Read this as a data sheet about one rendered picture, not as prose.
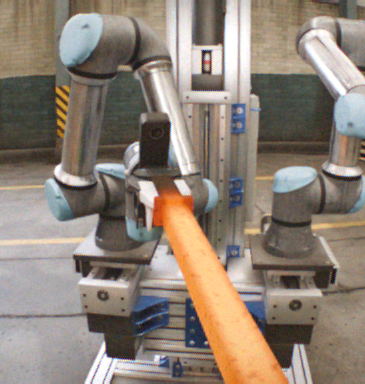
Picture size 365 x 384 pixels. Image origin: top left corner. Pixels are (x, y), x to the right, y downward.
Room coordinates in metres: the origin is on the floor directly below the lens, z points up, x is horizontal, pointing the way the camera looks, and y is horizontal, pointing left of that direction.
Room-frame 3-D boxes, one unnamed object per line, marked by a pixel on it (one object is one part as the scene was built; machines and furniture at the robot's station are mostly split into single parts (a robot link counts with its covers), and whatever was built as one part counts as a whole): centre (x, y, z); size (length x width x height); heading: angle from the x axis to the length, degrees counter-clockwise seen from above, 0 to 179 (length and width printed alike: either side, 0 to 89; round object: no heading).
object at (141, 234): (0.79, 0.06, 1.02); 0.11 x 0.08 x 0.11; 130
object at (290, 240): (1.06, -0.32, 0.87); 0.15 x 0.15 x 0.10
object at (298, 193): (1.06, -0.32, 0.98); 0.13 x 0.12 x 0.14; 91
